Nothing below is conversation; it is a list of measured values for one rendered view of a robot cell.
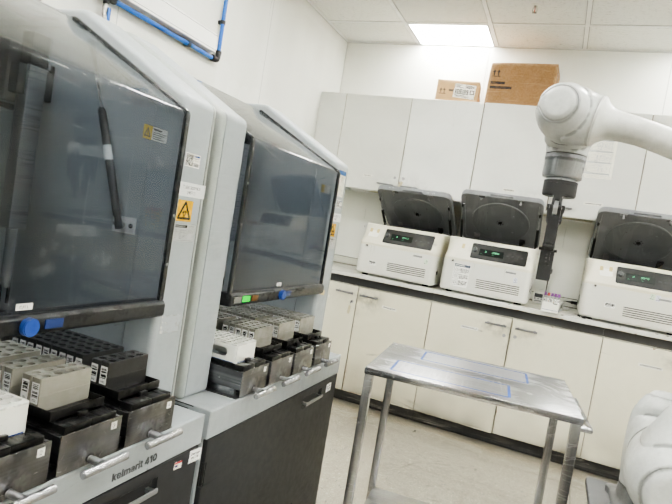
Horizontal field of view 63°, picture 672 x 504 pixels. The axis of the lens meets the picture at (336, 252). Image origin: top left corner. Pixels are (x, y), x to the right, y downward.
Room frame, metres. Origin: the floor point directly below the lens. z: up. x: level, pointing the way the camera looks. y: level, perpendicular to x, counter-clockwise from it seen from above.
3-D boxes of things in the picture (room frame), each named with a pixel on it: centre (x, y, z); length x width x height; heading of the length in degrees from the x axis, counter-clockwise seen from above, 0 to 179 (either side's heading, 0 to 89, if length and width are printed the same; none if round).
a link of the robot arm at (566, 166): (1.30, -0.49, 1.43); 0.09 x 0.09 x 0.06
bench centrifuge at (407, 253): (3.98, -0.52, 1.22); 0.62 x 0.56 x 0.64; 156
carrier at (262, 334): (1.62, 0.18, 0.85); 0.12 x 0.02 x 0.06; 159
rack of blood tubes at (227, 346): (1.52, 0.33, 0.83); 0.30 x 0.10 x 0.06; 68
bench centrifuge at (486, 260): (3.76, -1.07, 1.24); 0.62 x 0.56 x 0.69; 159
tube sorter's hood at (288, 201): (1.78, 0.37, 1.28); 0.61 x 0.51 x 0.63; 158
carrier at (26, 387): (0.98, 0.47, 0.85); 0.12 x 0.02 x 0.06; 158
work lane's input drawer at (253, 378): (1.57, 0.46, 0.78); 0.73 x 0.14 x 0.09; 68
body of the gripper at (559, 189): (1.30, -0.49, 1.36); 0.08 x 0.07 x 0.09; 158
